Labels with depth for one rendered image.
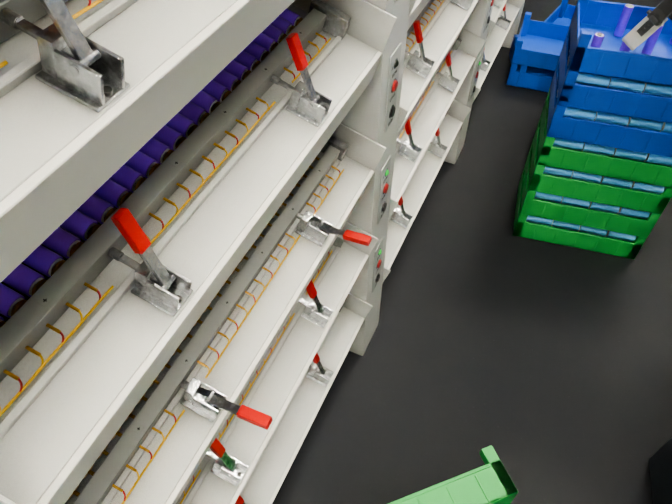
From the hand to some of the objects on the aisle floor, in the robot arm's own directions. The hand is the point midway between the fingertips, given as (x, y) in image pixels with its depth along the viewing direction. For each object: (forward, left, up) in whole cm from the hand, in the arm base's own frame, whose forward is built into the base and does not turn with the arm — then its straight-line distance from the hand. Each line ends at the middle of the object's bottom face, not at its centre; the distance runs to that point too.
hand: (644, 29), depth 108 cm
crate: (-5, -5, -57) cm, 58 cm away
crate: (+40, +77, -55) cm, 102 cm away
